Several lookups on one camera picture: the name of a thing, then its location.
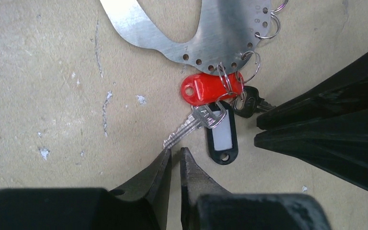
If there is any red key tag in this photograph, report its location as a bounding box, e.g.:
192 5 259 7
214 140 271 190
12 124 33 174
180 71 243 106

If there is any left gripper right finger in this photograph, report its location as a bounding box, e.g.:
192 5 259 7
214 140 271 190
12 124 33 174
180 147 230 230

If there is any upper steel split ring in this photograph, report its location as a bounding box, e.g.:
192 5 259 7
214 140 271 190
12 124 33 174
254 12 282 40

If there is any metal key organizer plate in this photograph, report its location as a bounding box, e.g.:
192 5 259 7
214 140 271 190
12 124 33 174
101 0 277 76

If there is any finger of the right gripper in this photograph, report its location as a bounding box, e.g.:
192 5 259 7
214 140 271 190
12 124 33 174
254 109 368 191
256 52 368 130

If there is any silver key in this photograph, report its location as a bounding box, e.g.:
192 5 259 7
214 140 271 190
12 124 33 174
163 102 227 149

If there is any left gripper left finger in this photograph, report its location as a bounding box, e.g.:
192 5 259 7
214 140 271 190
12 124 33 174
109 149 172 230

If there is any black head key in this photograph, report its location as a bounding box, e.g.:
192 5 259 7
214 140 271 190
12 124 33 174
232 86 276 118

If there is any black key tag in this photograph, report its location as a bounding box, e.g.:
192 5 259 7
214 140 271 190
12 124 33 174
206 101 239 165

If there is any steel split ring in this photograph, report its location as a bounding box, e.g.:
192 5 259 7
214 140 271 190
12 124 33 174
254 12 282 40
235 50 262 85

